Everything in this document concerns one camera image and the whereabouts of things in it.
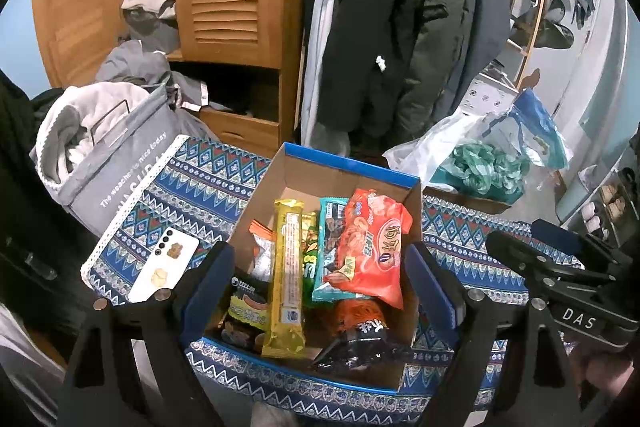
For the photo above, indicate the crumpled teal plastic bags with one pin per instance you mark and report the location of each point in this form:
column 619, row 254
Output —
column 480, row 167

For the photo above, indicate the shoe rack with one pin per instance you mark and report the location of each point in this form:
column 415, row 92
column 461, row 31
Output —
column 600, row 187

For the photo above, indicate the red-orange cracker bag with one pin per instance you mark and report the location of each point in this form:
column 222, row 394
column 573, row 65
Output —
column 370, row 252

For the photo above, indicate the pile of grey clothes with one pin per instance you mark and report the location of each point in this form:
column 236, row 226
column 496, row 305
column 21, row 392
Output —
column 145, row 57

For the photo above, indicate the orange white snack packet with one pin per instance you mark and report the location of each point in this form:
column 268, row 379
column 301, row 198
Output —
column 262, row 254

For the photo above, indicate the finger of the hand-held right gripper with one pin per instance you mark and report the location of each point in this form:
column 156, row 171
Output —
column 520, row 254
column 565, row 237

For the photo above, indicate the blue and white plastic bag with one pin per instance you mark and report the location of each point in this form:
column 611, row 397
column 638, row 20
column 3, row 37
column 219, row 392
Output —
column 540, row 127

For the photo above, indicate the black cartoon snack packet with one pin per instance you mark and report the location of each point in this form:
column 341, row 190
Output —
column 245, row 312

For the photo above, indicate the orange and black snack bag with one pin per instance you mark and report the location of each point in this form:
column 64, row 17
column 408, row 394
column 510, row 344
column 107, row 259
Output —
column 355, row 337

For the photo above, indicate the grey laundry bag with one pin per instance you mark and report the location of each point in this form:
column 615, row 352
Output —
column 125, row 172

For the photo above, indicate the teal snack packet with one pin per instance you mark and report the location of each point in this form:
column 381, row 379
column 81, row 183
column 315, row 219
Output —
column 327, row 252

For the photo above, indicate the white patterned box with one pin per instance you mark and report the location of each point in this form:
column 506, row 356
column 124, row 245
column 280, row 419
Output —
column 487, row 97

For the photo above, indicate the wooden drawer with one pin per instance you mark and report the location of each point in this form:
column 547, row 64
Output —
column 240, row 132

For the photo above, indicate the group of shoes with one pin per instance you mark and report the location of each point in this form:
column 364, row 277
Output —
column 607, row 202

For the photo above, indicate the white shirt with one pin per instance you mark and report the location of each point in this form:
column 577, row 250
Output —
column 320, row 32

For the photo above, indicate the blue cardboard box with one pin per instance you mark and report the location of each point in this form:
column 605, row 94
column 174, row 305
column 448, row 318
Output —
column 310, row 172

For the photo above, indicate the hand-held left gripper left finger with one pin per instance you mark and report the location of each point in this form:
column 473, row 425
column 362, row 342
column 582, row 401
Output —
column 210, row 297

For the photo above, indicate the olive hanging hat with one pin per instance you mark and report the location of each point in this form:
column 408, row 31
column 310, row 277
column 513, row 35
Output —
column 545, row 32

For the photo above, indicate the long yellow wafer packet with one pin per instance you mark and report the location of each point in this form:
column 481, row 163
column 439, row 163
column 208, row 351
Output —
column 285, row 277

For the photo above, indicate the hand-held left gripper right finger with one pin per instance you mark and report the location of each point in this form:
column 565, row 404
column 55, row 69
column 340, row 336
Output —
column 430, row 292

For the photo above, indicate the dark cloth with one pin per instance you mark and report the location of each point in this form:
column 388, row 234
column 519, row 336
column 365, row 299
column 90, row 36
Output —
column 30, row 217

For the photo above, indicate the olive coat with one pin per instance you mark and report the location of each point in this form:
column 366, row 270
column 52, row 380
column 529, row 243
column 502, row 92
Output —
column 435, row 7

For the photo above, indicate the patterned blue tablecloth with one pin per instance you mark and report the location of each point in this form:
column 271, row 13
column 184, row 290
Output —
column 200, row 187

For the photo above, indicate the white smartphone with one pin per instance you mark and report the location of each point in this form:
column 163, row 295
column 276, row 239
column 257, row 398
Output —
column 165, row 262

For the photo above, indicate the green snack packet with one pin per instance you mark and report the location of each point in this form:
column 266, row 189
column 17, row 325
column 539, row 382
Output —
column 310, row 262

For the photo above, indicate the blue-grey coat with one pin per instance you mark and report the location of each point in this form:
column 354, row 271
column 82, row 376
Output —
column 485, row 7

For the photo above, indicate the black coat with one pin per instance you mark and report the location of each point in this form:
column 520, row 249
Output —
column 365, row 32

